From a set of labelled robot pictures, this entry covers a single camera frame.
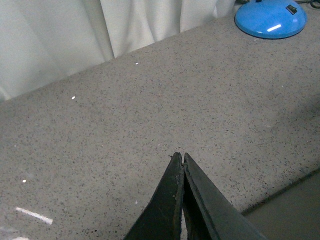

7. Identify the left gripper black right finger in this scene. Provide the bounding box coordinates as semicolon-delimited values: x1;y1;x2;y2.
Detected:
183;153;266;240

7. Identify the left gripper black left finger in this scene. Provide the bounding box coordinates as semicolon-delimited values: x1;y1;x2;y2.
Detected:
124;152;185;240

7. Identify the blue desk lamp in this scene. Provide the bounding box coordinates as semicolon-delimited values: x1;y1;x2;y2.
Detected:
234;0;308;40

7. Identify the white curtain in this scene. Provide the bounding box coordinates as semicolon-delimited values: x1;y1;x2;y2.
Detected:
0;0;235;101

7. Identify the black lamp power cable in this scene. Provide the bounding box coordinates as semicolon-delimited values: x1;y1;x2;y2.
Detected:
294;0;320;11

